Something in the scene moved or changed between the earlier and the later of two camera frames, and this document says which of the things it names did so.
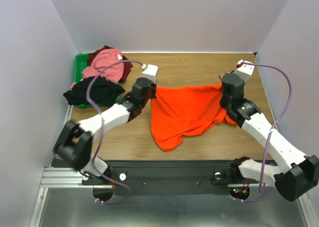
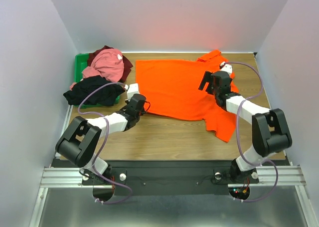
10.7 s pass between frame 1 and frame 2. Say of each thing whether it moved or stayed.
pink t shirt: stayed
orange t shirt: moved
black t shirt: stayed
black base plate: stayed
